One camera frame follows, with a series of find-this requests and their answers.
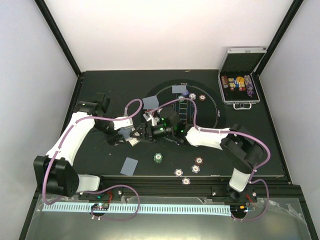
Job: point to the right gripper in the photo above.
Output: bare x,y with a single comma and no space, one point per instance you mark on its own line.
141,137

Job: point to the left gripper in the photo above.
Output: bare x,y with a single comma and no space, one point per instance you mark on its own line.
114,139

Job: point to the white playing card box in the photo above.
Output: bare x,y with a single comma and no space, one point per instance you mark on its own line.
133,141

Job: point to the stray card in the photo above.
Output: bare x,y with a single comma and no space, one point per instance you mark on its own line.
129,167

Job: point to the green poker chip stack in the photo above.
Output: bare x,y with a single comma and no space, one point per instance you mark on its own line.
158,157

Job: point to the blue chip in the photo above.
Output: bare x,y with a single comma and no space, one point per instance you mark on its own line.
178,172
186,181
195,169

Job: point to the green poker chips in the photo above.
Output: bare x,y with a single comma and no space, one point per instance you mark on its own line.
181,98

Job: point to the brown poker chip stack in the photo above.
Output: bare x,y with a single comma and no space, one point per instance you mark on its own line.
199,160

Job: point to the blue chips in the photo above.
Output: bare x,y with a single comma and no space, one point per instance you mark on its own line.
192,96

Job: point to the blue playing card deck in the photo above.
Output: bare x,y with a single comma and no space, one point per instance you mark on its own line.
125,132

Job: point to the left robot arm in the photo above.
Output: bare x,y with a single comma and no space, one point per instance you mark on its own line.
54,171

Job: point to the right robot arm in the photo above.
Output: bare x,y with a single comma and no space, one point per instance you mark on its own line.
244,150

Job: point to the round black poker mat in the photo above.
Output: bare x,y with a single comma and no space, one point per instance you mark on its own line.
210,113

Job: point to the brown chips row in case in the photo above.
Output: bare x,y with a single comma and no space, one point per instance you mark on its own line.
224,81

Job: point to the aluminium poker case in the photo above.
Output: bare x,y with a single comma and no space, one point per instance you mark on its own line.
236,76

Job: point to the yellow button in case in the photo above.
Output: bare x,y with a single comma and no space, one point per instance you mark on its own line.
240,80

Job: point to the purple chips row in case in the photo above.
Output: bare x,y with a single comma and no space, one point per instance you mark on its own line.
249,85

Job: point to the blue chip on rail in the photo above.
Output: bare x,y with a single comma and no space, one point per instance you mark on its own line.
186,181

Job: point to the white slotted cable duct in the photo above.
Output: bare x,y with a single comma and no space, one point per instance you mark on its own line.
131,208

